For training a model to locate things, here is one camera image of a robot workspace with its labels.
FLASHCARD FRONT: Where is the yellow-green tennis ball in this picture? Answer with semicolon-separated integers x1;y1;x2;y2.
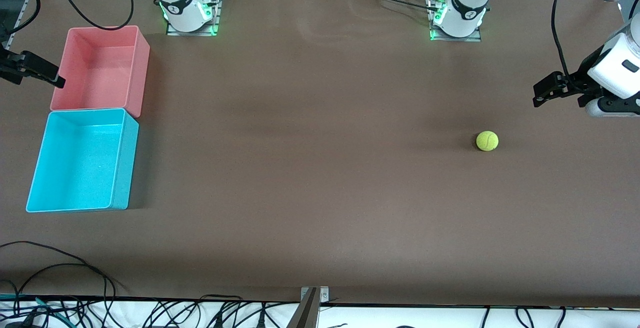
475;131;499;152

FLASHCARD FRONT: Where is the pink plastic bin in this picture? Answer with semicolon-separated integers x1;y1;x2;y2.
50;25;151;119

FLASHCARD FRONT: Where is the blue plastic bin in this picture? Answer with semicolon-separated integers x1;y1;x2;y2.
25;108;140;214

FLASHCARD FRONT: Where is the perforated metal strip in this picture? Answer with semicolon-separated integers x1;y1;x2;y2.
7;0;32;39

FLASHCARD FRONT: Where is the grey metal strut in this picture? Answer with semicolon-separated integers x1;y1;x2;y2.
286;288;321;328

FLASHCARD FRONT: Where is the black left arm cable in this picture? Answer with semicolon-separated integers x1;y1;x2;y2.
550;0;578;89

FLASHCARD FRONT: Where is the thin black hanging cable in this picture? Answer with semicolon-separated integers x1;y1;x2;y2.
0;0;47;49

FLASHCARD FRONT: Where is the long black looping cable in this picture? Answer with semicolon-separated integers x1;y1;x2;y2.
0;240;128;301
14;262;117;301

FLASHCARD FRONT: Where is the teal cable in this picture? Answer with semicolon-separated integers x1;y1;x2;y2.
0;294;68;321

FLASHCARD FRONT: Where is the small metal table bracket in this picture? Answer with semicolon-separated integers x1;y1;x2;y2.
300;286;330;304

